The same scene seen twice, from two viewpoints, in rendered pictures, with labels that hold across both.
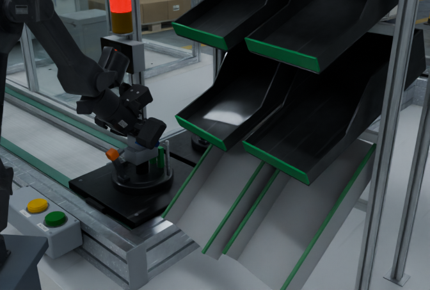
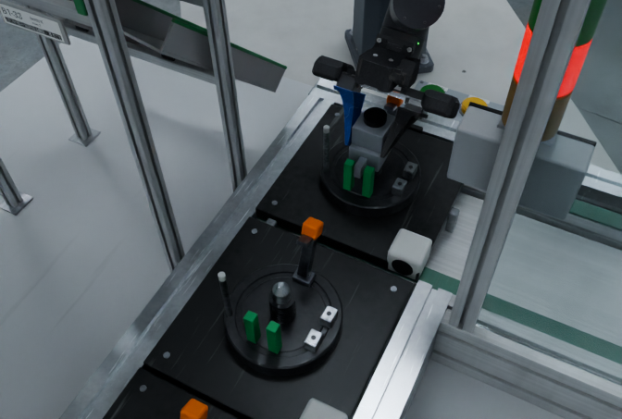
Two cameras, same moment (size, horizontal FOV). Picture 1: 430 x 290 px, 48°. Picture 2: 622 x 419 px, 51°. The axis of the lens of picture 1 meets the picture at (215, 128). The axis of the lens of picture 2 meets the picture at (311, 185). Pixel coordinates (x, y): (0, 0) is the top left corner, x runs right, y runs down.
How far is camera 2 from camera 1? 1.54 m
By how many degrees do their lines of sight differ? 106
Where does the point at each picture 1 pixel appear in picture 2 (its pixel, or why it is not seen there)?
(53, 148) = not seen: outside the picture
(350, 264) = (68, 209)
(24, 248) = not seen: outside the picture
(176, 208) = (272, 71)
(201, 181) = (244, 73)
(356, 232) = (41, 270)
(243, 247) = not seen: hidden behind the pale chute
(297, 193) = not seen: hidden behind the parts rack
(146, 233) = (313, 103)
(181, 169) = (320, 215)
